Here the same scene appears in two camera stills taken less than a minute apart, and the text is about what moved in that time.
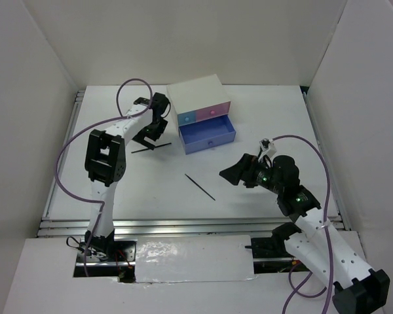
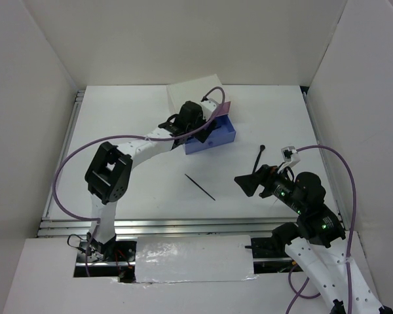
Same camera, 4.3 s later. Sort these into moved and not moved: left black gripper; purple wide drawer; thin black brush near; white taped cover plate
Moved: left black gripper
Not moved: purple wide drawer; thin black brush near; white taped cover plate
